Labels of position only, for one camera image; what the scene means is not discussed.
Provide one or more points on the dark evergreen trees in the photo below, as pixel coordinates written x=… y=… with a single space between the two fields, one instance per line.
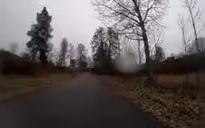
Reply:
x=105 y=46

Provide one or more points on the row of bare trees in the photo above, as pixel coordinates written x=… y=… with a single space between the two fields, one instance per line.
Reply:
x=71 y=55

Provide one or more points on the grey asphalt path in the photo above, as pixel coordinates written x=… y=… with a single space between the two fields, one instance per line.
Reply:
x=80 y=103

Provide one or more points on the large bare tree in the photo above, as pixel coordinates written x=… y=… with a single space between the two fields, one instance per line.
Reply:
x=143 y=33

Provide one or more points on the tall dark conifer tree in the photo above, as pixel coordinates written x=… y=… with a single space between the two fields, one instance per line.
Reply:
x=40 y=35

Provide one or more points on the dry grass verge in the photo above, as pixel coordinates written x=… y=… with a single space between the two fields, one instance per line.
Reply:
x=20 y=85
x=170 y=100

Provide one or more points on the dark hedge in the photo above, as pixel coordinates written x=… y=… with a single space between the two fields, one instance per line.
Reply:
x=20 y=65

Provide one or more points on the thin bare tree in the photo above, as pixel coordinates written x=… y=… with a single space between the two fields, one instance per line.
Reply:
x=194 y=26

